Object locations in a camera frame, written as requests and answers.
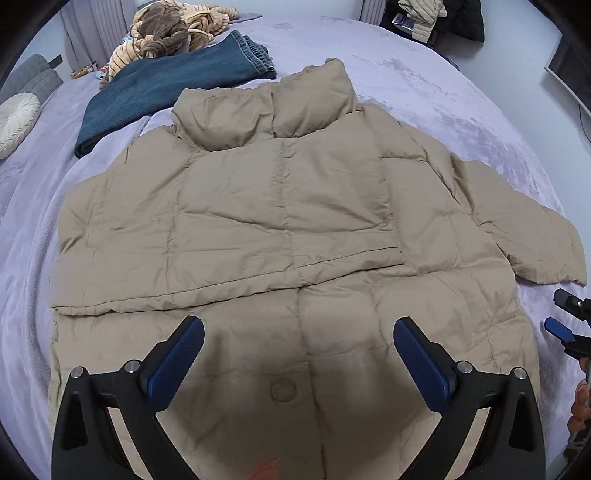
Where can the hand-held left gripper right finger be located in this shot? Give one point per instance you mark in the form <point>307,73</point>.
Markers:
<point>420,355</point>

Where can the colourful small packets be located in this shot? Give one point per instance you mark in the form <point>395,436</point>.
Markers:
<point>87,71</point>

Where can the hanging black coat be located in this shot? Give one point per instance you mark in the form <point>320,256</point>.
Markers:
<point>464,21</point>

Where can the person's right hand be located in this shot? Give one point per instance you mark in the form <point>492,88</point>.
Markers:
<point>582,401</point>

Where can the blue denim jeans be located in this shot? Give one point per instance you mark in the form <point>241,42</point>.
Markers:
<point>152,87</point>

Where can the wall-mounted flat television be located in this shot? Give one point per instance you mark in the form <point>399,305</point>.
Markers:
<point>570,64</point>

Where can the beige puffer jacket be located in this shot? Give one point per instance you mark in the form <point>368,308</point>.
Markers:
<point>277,207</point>

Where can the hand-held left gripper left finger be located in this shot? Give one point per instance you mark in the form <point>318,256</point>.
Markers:
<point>178,353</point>

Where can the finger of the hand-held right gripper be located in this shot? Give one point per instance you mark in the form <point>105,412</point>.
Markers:
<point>556,326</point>
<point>575,302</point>

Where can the grey quilted cushion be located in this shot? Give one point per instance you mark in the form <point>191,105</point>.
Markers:
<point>30,78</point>

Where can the hanging cream puffer jacket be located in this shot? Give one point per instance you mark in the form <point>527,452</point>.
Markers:
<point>422,16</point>

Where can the white radiator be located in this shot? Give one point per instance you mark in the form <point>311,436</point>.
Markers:
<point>371,9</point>

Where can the grey curtain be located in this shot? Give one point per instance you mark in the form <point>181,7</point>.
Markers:
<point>99,23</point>

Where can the striped beige brown plush garment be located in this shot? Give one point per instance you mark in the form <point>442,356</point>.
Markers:
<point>207,14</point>

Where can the lavender plush blanket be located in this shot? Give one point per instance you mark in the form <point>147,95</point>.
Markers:
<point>415,92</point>

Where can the blue white box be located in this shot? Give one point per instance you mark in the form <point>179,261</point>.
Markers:
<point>402,22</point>

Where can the round white pleated pillow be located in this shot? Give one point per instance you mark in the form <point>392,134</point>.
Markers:
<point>16,122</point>

